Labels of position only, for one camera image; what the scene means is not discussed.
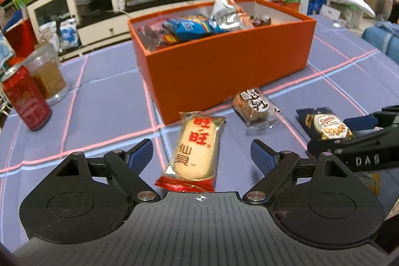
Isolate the blue and white bag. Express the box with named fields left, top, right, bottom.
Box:
left=59, top=20, right=81, bottom=50

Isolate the blue star print cloth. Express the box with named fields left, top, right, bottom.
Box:
left=0, top=32, right=15, bottom=67

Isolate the white stuffed sack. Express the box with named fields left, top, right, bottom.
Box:
left=327, top=0, right=376, bottom=19

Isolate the silver foil snack packet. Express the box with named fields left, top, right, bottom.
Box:
left=209, top=0, right=254, bottom=33

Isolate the dark blue butter cookie packet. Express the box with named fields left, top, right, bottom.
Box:
left=296, top=106, right=354, bottom=142

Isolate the blue checked tablecloth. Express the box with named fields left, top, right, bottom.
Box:
left=0, top=15, right=399, bottom=254

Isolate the white tv stand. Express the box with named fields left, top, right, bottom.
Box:
left=75, top=0, right=219, bottom=47

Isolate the clear packet black white label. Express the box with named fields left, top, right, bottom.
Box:
left=231, top=87, right=280, bottom=136

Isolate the orange cardboard box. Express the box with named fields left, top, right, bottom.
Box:
left=127, top=0, right=317, bottom=125

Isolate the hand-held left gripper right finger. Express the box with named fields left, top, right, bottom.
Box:
left=242, top=139, right=353, bottom=206

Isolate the white plastic bag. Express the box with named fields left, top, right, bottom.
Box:
left=39, top=23, right=61, bottom=50

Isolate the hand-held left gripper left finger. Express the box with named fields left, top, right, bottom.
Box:
left=51, top=138, right=162, bottom=203

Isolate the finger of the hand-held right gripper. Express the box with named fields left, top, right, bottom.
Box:
left=343, top=105, right=399, bottom=131
left=307, top=126, right=399, bottom=158

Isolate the red white rice cracker packet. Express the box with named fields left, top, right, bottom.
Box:
left=155, top=111, right=226, bottom=192

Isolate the red drink can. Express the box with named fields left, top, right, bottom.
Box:
left=0, top=63, right=53, bottom=132

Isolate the dark red snack packet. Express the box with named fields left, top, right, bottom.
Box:
left=251, top=16, right=272, bottom=27

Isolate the red gift box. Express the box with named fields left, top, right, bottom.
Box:
left=3, top=18, right=37, bottom=58

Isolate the blue padded seat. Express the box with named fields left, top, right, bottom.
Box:
left=362, top=21, right=399, bottom=64

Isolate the white glass door cabinet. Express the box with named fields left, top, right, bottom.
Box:
left=26, top=0, right=82, bottom=36

